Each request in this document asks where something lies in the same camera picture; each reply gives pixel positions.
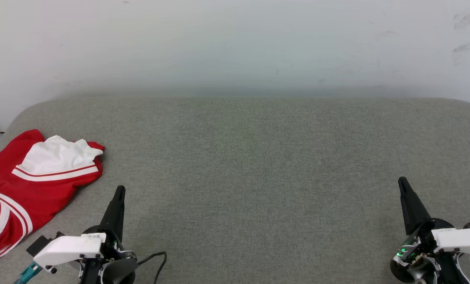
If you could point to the red white sports jersey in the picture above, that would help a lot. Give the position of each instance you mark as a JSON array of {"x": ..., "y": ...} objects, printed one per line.
[{"x": 34, "y": 197}]

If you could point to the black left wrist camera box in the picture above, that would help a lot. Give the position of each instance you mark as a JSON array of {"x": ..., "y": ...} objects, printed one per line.
[{"x": 38, "y": 245}]

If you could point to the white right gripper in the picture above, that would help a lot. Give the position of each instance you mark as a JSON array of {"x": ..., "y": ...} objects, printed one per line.
[{"x": 459, "y": 240}]

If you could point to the teal left camera plug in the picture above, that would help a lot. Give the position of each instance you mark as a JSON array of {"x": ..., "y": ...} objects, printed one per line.
[{"x": 29, "y": 272}]

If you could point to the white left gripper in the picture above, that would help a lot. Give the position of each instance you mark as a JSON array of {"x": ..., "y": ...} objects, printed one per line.
[{"x": 69, "y": 248}]

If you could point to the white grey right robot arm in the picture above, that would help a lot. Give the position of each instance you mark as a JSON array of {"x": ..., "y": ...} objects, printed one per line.
[{"x": 448, "y": 273}]

